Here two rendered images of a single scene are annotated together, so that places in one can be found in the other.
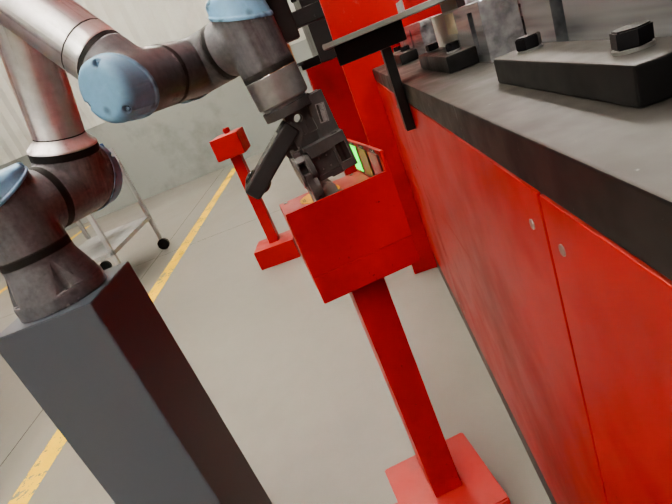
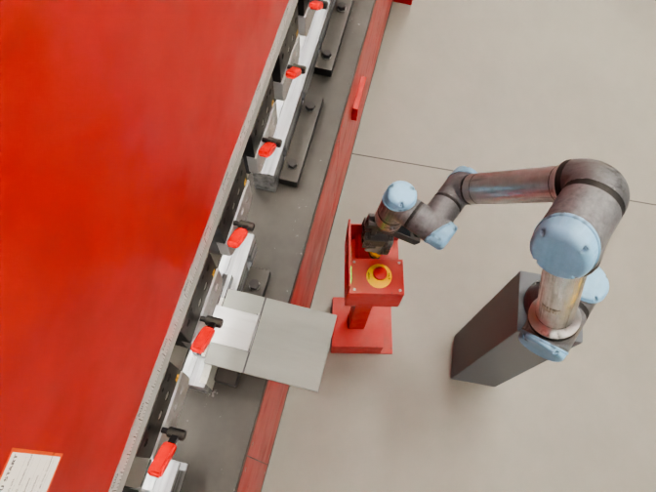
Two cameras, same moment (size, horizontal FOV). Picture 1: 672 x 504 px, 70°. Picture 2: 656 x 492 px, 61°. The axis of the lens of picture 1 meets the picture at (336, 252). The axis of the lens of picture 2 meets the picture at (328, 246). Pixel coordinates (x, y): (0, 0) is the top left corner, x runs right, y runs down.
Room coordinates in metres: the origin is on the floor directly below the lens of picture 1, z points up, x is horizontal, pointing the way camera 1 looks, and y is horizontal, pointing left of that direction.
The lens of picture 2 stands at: (1.35, -0.15, 2.26)
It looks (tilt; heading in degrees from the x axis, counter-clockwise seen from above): 67 degrees down; 181
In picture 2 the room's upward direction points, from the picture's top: 5 degrees clockwise
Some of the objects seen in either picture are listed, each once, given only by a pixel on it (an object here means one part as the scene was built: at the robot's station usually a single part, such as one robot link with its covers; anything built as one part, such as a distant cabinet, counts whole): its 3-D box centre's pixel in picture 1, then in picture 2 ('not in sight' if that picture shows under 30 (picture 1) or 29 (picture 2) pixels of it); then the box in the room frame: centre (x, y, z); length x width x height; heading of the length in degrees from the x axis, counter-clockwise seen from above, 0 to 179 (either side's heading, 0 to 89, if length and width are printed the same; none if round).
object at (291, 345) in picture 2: (383, 23); (271, 339); (1.06, -0.27, 1.00); 0.26 x 0.18 x 0.01; 82
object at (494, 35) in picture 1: (470, 30); (221, 309); (0.98, -0.41, 0.92); 0.39 x 0.06 x 0.10; 172
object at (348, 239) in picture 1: (337, 214); (374, 264); (0.75, -0.03, 0.75); 0.20 x 0.16 x 0.18; 5
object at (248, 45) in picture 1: (248, 34); (397, 203); (0.70, 0.00, 1.04); 0.09 x 0.08 x 0.11; 59
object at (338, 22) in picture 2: not in sight; (334, 35); (0.05, -0.21, 0.89); 0.30 x 0.05 x 0.03; 172
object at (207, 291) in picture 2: not in sight; (184, 299); (1.06, -0.42, 1.26); 0.15 x 0.09 x 0.17; 172
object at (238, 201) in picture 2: not in sight; (217, 205); (0.86, -0.39, 1.26); 0.15 x 0.09 x 0.17; 172
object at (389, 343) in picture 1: (404, 383); (362, 301); (0.75, -0.03, 0.39); 0.06 x 0.06 x 0.54; 5
